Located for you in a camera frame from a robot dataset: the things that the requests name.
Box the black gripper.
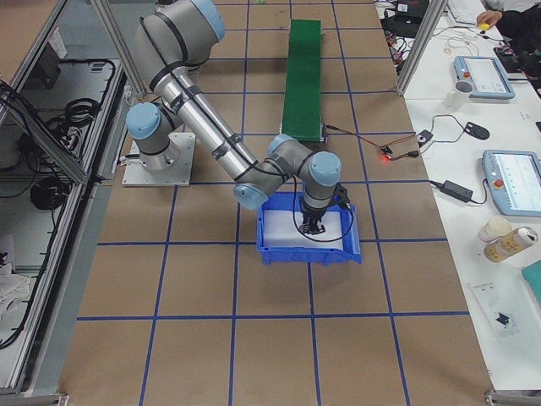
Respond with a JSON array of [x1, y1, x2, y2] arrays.
[[298, 183, 351, 233]]

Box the black capacitor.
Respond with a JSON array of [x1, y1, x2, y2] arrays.
[[303, 224, 320, 235]]

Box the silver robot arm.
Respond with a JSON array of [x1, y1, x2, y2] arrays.
[[133, 1, 352, 235]]

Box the white foam bin liner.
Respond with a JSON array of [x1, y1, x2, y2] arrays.
[[263, 210, 343, 250]]

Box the blue plastic bin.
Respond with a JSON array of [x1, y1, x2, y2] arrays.
[[256, 192, 363, 266]]

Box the small speed controller board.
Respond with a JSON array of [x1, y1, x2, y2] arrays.
[[379, 145, 393, 162]]

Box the green conveyor belt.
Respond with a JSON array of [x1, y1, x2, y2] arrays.
[[281, 19, 325, 143]]

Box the black power adapter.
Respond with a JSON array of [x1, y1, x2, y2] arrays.
[[440, 180, 473, 203]]

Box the yellow drink can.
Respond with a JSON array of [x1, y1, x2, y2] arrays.
[[484, 227, 538, 263]]

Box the black computer mouse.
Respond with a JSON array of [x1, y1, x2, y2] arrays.
[[464, 122, 490, 140]]

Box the white plastic cup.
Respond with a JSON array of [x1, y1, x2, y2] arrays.
[[443, 80, 474, 111]]

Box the lower teach pendant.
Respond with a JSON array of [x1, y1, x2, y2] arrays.
[[482, 150, 540, 217]]

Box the teach pendant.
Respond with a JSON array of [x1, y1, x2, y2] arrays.
[[454, 56, 515, 100], [482, 150, 540, 217]]

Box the upper teach pendant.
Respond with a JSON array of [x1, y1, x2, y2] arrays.
[[454, 56, 515, 100]]

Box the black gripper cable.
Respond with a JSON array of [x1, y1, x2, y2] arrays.
[[291, 177, 354, 244]]

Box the red conveyor power wire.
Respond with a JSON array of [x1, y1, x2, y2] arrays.
[[324, 123, 420, 162]]

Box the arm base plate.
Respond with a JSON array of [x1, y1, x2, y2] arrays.
[[122, 132, 196, 187]]

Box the aluminium frame post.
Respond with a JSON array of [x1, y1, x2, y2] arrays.
[[396, 0, 448, 96]]

